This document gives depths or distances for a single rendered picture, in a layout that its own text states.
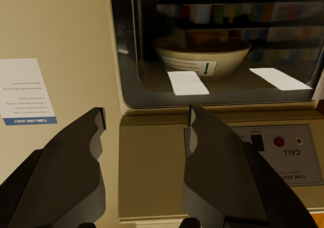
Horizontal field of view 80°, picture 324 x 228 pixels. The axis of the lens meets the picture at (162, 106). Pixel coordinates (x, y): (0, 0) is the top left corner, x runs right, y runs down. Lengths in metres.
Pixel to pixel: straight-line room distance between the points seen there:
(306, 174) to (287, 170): 0.03
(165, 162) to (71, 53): 0.58
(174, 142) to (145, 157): 0.05
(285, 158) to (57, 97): 0.76
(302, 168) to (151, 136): 0.22
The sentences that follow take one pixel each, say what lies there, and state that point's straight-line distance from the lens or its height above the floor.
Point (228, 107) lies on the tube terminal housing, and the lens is 0.33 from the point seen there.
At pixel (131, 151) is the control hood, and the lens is 0.29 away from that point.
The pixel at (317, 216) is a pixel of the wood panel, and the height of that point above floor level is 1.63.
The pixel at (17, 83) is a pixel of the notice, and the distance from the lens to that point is 0.90.
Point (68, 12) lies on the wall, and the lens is 0.75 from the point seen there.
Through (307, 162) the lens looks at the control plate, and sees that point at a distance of 0.36.
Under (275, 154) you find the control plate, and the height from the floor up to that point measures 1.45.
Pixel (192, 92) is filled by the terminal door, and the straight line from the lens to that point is 0.28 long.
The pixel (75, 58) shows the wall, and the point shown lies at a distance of 0.77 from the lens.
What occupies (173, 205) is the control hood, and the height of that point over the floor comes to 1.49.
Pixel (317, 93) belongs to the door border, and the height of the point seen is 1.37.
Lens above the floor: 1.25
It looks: 29 degrees up
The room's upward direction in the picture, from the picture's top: 179 degrees clockwise
